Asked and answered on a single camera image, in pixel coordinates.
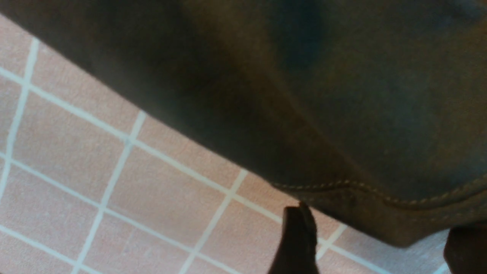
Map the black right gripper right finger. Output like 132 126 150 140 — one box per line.
444 225 487 274

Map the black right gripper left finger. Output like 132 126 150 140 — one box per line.
268 201 319 274

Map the dark gray long-sleeve shirt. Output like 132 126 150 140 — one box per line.
1 0 487 247

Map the pink checkered tablecloth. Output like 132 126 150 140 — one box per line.
0 13 451 274

